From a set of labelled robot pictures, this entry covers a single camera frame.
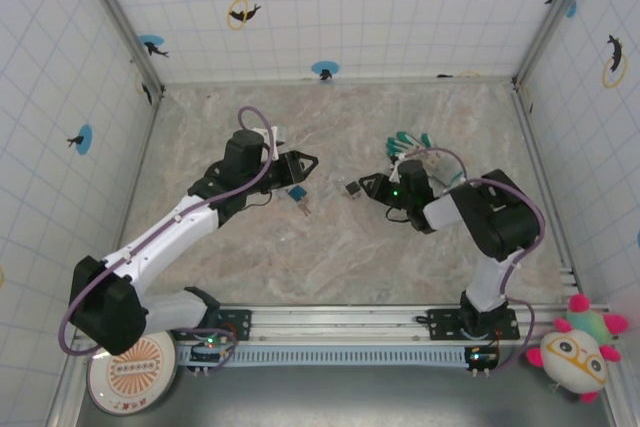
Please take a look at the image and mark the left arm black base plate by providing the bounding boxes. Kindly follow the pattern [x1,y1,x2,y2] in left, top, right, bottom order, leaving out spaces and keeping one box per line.
[167,307,254,344]

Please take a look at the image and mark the black dolphin yellow ring sticker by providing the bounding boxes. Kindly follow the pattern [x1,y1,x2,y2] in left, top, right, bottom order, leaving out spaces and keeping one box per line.
[227,0,263,31]

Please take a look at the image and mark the slotted grey cable duct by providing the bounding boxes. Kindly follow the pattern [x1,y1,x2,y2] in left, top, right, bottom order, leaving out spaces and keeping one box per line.
[175,345,472,368]

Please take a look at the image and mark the white green work glove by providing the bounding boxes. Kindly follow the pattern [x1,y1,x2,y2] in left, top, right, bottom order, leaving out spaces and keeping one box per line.
[384,130,466,193]

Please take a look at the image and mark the black diver blue disc sticker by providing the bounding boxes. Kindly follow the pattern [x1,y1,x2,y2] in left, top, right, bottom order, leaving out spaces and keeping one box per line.
[67,124,94,156]

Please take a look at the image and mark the black figure yellow ring sticker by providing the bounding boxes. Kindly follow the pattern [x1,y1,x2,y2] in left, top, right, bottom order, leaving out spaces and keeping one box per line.
[134,71,154,106]

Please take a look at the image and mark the aluminium corner post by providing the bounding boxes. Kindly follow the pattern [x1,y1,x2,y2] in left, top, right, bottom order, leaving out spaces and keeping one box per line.
[73,0,166,98]
[512,0,601,91]

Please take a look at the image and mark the black shark blue disc sticker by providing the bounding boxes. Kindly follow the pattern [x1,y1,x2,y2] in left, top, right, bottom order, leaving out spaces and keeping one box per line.
[138,34,170,59]

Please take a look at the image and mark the aluminium table side rail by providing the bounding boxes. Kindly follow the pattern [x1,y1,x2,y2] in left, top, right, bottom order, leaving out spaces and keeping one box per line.
[99,89,166,304]

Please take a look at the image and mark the black fish blue disc sticker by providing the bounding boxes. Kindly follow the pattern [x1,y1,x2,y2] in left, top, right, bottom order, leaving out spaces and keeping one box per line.
[311,60,340,82]

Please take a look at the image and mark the round orange patterned plate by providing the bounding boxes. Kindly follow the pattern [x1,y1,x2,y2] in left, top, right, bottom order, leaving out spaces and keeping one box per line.
[87,331,177,416]

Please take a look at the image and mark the black seahorse yellow ring sticker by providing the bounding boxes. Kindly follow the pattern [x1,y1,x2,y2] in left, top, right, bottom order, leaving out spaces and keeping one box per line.
[601,34,629,89]

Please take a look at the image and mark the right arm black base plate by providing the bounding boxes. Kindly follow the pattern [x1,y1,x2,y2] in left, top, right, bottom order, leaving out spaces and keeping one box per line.
[427,307,521,342]

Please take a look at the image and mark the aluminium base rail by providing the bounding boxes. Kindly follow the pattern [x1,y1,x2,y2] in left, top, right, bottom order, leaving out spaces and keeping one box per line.
[144,302,614,348]

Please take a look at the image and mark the white pink plush toy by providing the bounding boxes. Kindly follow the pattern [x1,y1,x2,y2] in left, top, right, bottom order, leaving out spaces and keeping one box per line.
[524,294,630,404]

